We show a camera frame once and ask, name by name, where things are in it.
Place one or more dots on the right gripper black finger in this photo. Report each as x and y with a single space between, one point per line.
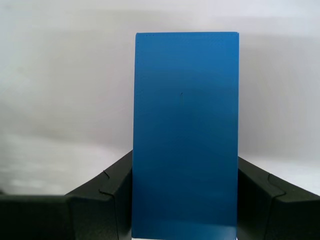
270 215
100 212

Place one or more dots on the blue rectangular block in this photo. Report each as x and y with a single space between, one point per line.
185 137

